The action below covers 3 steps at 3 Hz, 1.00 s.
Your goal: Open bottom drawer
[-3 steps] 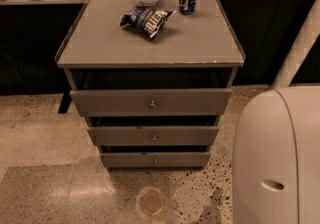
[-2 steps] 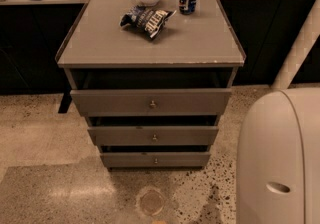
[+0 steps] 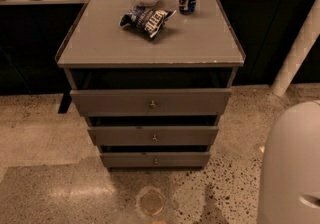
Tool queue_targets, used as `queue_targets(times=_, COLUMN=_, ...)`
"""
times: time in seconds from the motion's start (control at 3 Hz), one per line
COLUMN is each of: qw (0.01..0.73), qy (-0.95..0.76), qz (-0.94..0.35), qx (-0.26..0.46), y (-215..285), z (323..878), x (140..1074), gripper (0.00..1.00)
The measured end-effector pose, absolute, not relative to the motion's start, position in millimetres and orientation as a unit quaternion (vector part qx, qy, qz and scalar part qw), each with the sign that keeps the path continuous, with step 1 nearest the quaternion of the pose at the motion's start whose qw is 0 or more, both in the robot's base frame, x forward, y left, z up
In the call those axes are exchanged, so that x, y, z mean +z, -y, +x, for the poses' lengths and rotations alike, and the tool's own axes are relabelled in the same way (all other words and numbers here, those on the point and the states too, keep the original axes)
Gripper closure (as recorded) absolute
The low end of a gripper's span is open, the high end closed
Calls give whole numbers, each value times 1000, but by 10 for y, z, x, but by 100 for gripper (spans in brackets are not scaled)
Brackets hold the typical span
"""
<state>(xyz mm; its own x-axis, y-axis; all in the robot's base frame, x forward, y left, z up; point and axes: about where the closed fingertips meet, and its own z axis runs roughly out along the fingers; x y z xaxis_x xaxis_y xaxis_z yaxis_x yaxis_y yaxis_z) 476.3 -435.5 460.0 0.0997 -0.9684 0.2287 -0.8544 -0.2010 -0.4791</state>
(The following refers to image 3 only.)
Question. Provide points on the grey top drawer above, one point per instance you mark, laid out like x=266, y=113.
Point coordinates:
x=151, y=102

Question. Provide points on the round floor plate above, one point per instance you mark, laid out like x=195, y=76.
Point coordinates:
x=150, y=201

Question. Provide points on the white diagonal pole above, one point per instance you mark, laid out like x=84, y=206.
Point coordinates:
x=307, y=36

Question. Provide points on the grey middle drawer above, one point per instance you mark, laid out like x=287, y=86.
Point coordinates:
x=153, y=135

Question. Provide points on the blue white chip bag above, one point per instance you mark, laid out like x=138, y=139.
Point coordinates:
x=150, y=21

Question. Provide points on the grey drawer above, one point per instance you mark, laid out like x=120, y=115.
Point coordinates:
x=155, y=159
x=153, y=135
x=151, y=102

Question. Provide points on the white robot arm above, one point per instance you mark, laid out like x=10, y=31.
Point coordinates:
x=289, y=191

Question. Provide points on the grey drawer cabinet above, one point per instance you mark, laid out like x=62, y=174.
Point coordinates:
x=195, y=51

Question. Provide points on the grey bottom drawer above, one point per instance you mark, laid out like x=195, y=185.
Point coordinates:
x=155, y=159

